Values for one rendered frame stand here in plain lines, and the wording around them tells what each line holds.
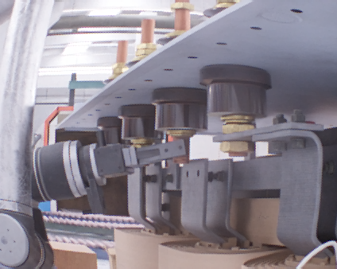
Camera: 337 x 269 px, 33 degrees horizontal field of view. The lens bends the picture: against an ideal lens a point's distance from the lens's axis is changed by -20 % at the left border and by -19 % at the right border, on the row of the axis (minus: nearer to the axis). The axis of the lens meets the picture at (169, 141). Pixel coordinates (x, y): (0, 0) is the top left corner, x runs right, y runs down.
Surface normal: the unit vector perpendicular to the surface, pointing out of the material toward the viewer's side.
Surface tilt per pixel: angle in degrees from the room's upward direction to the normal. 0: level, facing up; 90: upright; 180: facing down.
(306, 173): 90
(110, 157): 90
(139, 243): 90
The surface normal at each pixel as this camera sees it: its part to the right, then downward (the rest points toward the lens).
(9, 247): -0.01, -0.25
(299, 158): -0.96, -0.04
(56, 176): -0.04, 0.08
